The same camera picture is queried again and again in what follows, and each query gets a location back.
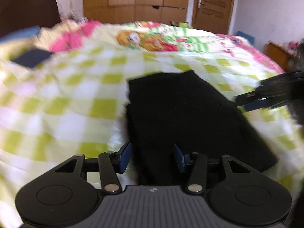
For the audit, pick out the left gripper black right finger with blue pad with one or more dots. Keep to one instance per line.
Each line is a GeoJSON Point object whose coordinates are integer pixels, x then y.
{"type": "Point", "coordinates": [183, 160]}

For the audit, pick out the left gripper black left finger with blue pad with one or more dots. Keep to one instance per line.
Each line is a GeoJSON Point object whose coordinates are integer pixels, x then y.
{"type": "Point", "coordinates": [121, 158]}

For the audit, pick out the black pants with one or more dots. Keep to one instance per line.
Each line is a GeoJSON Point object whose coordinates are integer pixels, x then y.
{"type": "Point", "coordinates": [180, 110]}

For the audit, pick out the black gloved hand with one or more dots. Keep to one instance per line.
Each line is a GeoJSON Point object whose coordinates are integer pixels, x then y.
{"type": "Point", "coordinates": [296, 107]}

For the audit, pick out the brown wooden side desk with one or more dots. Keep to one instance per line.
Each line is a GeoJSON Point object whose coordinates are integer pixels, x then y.
{"type": "Point", "coordinates": [282, 57]}

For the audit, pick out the blue foam mat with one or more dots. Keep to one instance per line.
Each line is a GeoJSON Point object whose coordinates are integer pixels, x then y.
{"type": "Point", "coordinates": [248, 37]}

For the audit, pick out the green checked cartoon bed quilt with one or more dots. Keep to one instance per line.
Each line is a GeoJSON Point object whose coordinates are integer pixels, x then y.
{"type": "Point", "coordinates": [63, 120]}

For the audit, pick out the brown wooden door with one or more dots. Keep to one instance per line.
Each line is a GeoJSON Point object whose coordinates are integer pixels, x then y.
{"type": "Point", "coordinates": [212, 15]}

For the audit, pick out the dark navy folded cloth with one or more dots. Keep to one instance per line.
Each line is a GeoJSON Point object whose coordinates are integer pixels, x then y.
{"type": "Point", "coordinates": [32, 58]}

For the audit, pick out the clutter on bedside table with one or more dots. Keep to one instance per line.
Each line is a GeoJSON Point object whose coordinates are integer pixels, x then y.
{"type": "Point", "coordinates": [72, 16]}

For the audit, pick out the blue pillow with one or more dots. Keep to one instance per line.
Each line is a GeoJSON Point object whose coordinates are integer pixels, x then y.
{"type": "Point", "coordinates": [21, 34]}

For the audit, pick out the brown wooden wardrobe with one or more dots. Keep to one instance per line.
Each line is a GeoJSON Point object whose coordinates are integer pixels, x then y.
{"type": "Point", "coordinates": [125, 11]}

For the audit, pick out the dark brown wooden headboard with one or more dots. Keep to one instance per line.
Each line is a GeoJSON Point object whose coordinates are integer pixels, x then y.
{"type": "Point", "coordinates": [20, 14]}

